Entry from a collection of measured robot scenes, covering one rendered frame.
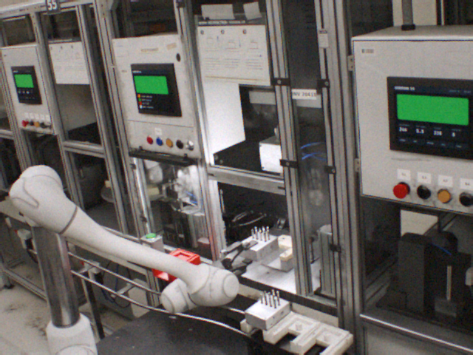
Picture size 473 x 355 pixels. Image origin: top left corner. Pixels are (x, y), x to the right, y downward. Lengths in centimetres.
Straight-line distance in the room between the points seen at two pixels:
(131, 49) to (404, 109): 115
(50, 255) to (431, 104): 123
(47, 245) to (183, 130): 66
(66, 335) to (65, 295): 14
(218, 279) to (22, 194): 61
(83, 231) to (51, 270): 26
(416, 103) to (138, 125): 123
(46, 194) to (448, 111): 110
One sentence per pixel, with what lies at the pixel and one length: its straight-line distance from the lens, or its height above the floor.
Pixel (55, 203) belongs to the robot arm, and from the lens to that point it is 163.
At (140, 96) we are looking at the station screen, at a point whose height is 160.
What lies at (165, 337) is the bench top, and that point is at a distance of 232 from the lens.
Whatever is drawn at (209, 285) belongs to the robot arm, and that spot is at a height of 114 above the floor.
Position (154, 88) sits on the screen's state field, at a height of 164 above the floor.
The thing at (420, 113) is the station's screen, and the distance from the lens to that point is 147.
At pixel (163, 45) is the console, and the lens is 208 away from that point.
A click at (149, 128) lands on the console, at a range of 226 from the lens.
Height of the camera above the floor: 198
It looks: 19 degrees down
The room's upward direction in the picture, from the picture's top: 7 degrees counter-clockwise
